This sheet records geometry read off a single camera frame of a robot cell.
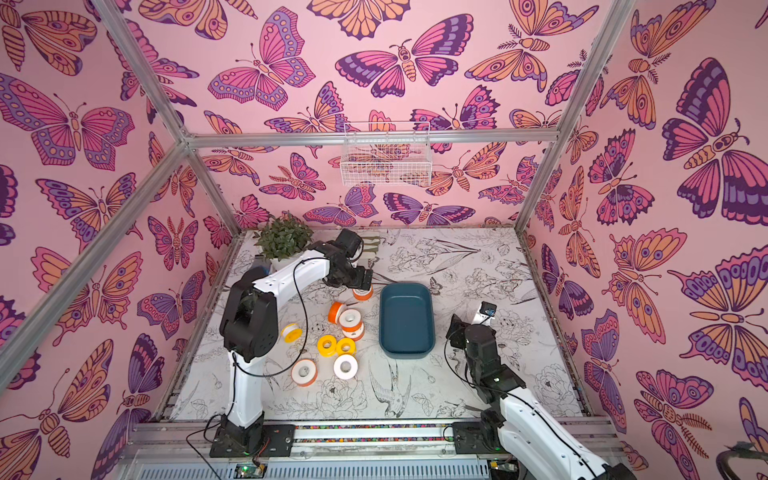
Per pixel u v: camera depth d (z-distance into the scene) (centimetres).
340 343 88
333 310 90
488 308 72
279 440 75
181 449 74
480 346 62
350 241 80
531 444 57
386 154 95
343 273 81
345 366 84
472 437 73
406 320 95
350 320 91
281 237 90
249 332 55
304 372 85
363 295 99
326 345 89
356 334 90
